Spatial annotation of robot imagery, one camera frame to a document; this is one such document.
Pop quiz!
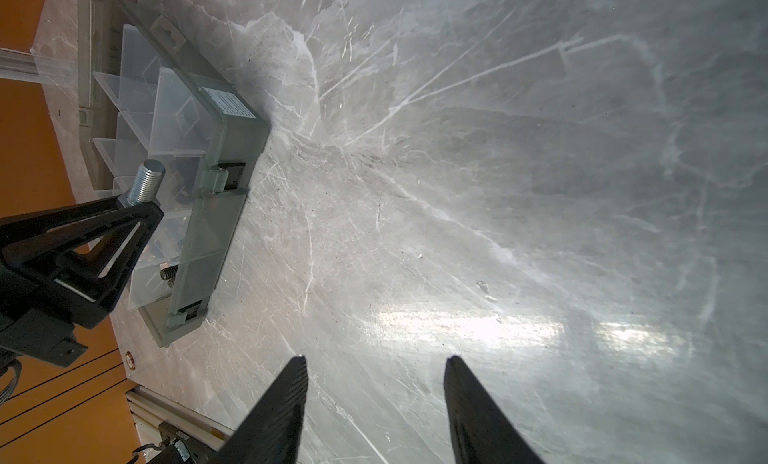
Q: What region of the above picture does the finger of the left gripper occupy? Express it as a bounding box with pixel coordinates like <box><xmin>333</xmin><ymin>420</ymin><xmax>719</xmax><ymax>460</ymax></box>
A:
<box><xmin>17</xmin><ymin>240</ymin><xmax>138</xmax><ymax>328</ymax></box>
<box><xmin>1</xmin><ymin>197</ymin><xmax>164</xmax><ymax>266</ymax></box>

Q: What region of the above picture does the silver bolt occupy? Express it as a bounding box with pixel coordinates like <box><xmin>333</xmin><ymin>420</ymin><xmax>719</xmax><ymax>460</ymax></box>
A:
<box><xmin>122</xmin><ymin>159</ymin><xmax>166</xmax><ymax>207</ymax></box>
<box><xmin>159</xmin><ymin>265</ymin><xmax>178</xmax><ymax>287</ymax></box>

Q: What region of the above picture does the aluminium front rail frame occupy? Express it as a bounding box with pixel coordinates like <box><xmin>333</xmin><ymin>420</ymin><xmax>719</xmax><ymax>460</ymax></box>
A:
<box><xmin>126</xmin><ymin>386</ymin><xmax>234</xmax><ymax>463</ymax></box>

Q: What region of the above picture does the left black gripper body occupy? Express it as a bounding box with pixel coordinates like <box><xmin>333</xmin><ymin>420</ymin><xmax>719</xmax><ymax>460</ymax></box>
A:
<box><xmin>1</xmin><ymin>267</ymin><xmax>88</xmax><ymax>368</ymax></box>

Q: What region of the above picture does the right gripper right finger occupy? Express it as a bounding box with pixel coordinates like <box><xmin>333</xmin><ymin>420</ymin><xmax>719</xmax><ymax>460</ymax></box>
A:
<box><xmin>443</xmin><ymin>355</ymin><xmax>543</xmax><ymax>464</ymax></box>

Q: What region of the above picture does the grey plastic organizer box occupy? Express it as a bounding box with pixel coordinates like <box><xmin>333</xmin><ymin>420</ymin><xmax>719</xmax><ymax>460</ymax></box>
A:
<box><xmin>76</xmin><ymin>0</ymin><xmax>270</xmax><ymax>347</ymax></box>

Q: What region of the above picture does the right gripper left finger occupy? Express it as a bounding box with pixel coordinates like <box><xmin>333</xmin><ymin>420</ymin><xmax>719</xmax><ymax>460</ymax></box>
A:
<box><xmin>212</xmin><ymin>356</ymin><xmax>309</xmax><ymax>464</ymax></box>

